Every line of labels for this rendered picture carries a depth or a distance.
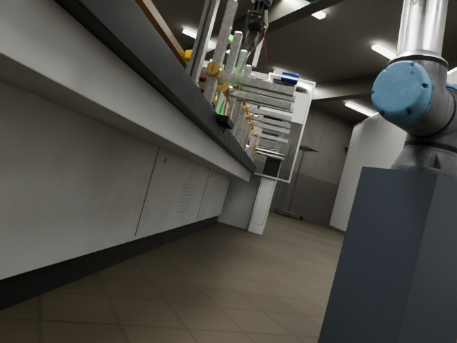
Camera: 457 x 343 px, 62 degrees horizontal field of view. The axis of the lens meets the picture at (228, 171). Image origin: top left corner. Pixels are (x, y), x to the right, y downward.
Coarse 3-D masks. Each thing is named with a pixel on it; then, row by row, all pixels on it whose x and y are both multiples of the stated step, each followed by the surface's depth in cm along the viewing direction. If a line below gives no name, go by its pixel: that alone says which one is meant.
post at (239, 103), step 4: (248, 68) 220; (244, 72) 220; (248, 72) 220; (248, 76) 219; (236, 100) 219; (236, 104) 219; (240, 104) 219; (236, 108) 219; (240, 108) 219; (236, 112) 219; (232, 116) 219; (236, 116) 219; (232, 120) 219; (236, 120) 219; (236, 124) 219; (232, 132) 219
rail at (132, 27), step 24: (72, 0) 50; (96, 0) 54; (120, 0) 60; (96, 24) 57; (120, 24) 62; (144, 24) 70; (120, 48) 67; (144, 48) 73; (168, 48) 84; (144, 72) 80; (168, 72) 88; (168, 96) 99; (192, 96) 112; (192, 120) 132; (216, 120) 153
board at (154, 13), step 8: (136, 0) 107; (144, 0) 108; (144, 8) 112; (152, 8) 114; (152, 16) 116; (160, 16) 121; (152, 24) 123; (160, 24) 123; (160, 32) 128; (168, 32) 130; (168, 40) 134; (176, 40) 140; (176, 48) 142; (176, 56) 151; (184, 64) 158
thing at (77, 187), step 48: (0, 96) 73; (0, 144) 76; (48, 144) 91; (96, 144) 113; (144, 144) 150; (0, 192) 79; (48, 192) 96; (96, 192) 121; (144, 192) 164; (192, 192) 254; (0, 240) 83; (48, 240) 101; (96, 240) 129; (144, 240) 188; (0, 288) 91; (48, 288) 112
